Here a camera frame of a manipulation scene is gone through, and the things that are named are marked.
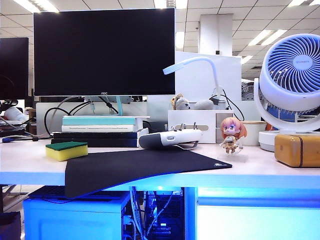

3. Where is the yellow green cleaning sponge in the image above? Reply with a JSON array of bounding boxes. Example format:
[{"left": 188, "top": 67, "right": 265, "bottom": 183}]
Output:
[{"left": 45, "top": 141, "right": 89, "bottom": 162}]

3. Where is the white desk drawer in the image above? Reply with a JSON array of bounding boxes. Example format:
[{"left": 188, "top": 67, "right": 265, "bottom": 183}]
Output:
[{"left": 197, "top": 187, "right": 320, "bottom": 240}]

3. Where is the small black box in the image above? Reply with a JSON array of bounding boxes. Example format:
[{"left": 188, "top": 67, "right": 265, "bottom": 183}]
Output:
[{"left": 142, "top": 120, "right": 168, "bottom": 135}]

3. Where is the white grey remote controller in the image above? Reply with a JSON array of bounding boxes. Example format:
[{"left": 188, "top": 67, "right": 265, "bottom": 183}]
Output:
[{"left": 138, "top": 121, "right": 203, "bottom": 150}]

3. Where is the cream plush animal toy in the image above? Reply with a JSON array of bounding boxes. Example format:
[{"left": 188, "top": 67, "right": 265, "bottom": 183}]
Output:
[{"left": 170, "top": 93, "right": 192, "bottom": 111}]

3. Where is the white desktop organizer box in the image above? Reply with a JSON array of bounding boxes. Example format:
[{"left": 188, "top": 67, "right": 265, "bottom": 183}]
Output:
[{"left": 167, "top": 109, "right": 235, "bottom": 145}]

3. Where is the grey soft plush lump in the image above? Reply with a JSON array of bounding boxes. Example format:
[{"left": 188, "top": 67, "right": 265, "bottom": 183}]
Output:
[{"left": 193, "top": 99, "right": 215, "bottom": 111}]

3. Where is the white partition board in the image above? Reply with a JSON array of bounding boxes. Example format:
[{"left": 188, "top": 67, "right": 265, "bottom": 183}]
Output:
[{"left": 175, "top": 50, "right": 242, "bottom": 111}]

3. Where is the black mouse pad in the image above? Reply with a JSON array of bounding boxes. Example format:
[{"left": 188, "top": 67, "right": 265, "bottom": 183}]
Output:
[{"left": 64, "top": 149, "right": 233, "bottom": 199}]

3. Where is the white gooseneck desk lamp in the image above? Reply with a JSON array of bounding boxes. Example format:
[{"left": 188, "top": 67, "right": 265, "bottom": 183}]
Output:
[{"left": 162, "top": 56, "right": 226, "bottom": 103}]

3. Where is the black flat box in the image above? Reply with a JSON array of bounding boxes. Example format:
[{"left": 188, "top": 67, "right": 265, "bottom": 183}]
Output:
[
  {"left": 51, "top": 138, "right": 139, "bottom": 148},
  {"left": 52, "top": 131, "right": 138, "bottom": 140}
]

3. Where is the teal book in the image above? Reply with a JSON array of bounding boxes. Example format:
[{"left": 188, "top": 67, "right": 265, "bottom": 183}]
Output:
[{"left": 62, "top": 117, "right": 136, "bottom": 126}]

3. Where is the white book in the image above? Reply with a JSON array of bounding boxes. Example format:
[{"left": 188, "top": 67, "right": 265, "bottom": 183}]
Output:
[{"left": 61, "top": 124, "right": 138, "bottom": 133}]

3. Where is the orange haired anime figurine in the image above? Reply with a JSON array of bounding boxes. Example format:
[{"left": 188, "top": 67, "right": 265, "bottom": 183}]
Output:
[{"left": 219, "top": 116, "right": 248, "bottom": 156}]

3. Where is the black AOC computer monitor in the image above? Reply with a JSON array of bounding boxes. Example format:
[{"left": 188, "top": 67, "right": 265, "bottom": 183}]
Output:
[{"left": 33, "top": 7, "right": 176, "bottom": 97}]

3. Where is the black computer tower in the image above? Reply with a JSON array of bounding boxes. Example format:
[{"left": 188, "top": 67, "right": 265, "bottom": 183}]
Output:
[{"left": 143, "top": 189, "right": 185, "bottom": 240}]

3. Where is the small white background fan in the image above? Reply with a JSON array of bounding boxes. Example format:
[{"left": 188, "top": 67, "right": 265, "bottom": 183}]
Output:
[{"left": 241, "top": 78, "right": 255, "bottom": 101}]

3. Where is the white container with wooden lid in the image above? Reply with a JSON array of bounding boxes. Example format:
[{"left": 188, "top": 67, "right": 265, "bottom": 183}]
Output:
[{"left": 241, "top": 120, "right": 267, "bottom": 147}]

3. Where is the white desk leg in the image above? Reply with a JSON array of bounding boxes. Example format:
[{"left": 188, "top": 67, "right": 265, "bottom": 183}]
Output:
[{"left": 184, "top": 186, "right": 199, "bottom": 240}]

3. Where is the white desk fan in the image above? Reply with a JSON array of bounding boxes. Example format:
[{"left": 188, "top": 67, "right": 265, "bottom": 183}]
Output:
[{"left": 253, "top": 33, "right": 320, "bottom": 153}]

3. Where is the frosted desk divider panel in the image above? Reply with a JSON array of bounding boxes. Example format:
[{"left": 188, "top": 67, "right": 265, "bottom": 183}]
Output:
[{"left": 35, "top": 102, "right": 170, "bottom": 137}]

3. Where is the white bottle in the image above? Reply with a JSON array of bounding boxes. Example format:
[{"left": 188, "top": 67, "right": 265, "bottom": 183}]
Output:
[{"left": 3, "top": 106, "right": 28, "bottom": 121}]

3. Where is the black flat device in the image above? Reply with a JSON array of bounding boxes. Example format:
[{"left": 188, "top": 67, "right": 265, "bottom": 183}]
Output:
[{"left": 0, "top": 128, "right": 26, "bottom": 138}]

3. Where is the black frameless computer monitor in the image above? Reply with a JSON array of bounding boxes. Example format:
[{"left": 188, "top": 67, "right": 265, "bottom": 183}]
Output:
[{"left": 0, "top": 37, "right": 30, "bottom": 100}]

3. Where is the dark fabric chair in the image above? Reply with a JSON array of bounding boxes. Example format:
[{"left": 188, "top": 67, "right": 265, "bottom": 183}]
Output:
[{"left": 0, "top": 211, "right": 23, "bottom": 240}]

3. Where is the black lamp power cable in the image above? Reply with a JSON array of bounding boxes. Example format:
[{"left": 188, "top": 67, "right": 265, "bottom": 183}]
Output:
[{"left": 208, "top": 88, "right": 245, "bottom": 122}]

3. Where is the white cable bundle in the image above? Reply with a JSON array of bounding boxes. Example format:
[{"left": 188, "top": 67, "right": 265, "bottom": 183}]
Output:
[{"left": 128, "top": 186, "right": 147, "bottom": 240}]

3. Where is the grey cable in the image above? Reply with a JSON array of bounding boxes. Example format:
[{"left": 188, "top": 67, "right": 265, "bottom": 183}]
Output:
[{"left": 52, "top": 96, "right": 80, "bottom": 118}]

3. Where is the black looped cable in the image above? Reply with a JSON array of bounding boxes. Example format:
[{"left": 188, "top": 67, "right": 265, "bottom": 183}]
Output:
[{"left": 44, "top": 96, "right": 117, "bottom": 138}]

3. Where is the yellow box with brown strap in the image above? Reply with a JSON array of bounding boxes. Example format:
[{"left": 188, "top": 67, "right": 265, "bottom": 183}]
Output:
[{"left": 274, "top": 133, "right": 320, "bottom": 168}]

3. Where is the white pedestal cabinet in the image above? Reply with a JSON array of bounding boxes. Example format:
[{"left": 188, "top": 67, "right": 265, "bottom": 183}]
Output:
[{"left": 22, "top": 192, "right": 131, "bottom": 240}]

